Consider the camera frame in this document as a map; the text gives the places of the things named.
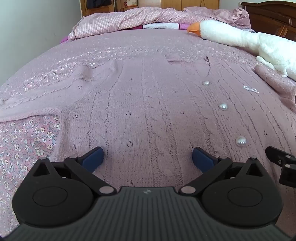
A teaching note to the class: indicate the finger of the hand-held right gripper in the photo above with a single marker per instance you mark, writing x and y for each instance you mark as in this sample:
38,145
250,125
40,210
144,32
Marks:
285,160

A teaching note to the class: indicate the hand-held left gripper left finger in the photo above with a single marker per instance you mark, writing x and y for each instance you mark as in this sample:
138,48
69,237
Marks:
93,160

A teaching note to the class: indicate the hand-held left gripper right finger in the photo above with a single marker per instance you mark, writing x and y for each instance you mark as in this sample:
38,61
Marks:
202,160

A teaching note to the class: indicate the pink knit cardigan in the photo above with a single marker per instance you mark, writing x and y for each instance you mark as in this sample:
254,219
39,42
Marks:
150,104

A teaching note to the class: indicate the pink floral bedsheet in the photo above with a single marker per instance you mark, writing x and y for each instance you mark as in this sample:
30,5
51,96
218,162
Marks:
25,139

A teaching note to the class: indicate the white goose plush toy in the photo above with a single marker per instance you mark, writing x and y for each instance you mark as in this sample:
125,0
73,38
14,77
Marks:
254,41

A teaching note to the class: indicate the magenta and white blanket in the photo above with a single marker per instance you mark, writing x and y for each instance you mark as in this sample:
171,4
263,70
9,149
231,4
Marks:
161,26

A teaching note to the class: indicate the dark wooden headboard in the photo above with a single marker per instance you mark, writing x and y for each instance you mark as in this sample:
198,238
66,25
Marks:
270,16

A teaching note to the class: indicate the pink checked quilt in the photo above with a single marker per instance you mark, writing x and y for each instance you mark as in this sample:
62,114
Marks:
129,19

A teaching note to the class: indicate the dark hanging garment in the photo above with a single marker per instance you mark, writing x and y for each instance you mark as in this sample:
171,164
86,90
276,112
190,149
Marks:
92,3

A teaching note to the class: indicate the light wooden wardrobe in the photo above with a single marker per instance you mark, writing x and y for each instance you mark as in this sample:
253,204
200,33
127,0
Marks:
171,4

